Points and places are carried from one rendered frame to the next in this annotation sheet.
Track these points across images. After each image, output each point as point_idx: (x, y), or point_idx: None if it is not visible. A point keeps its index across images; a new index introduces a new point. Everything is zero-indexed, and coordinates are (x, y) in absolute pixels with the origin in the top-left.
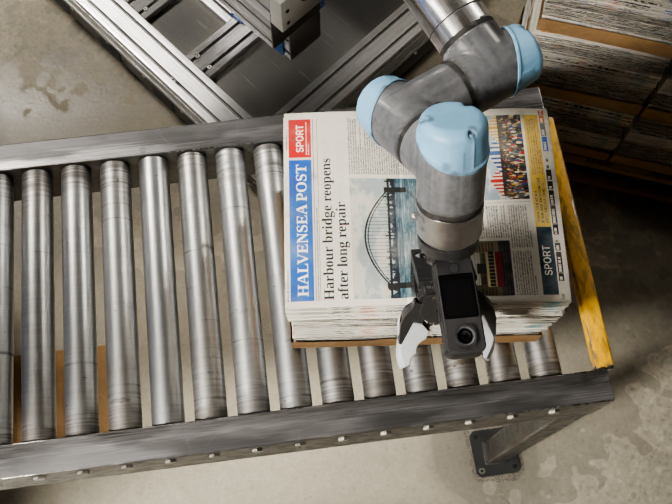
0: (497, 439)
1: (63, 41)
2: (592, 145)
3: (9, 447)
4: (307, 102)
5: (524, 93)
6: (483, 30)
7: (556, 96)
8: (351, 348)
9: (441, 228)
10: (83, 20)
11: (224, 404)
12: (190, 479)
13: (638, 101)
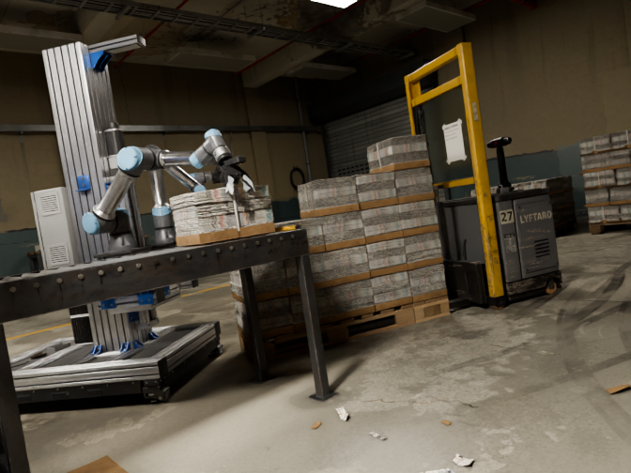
0: (313, 361)
1: (25, 419)
2: (284, 325)
3: (103, 264)
4: (167, 349)
5: None
6: None
7: (259, 299)
8: (235, 407)
9: (221, 147)
10: (40, 392)
11: None
12: (178, 464)
13: (284, 286)
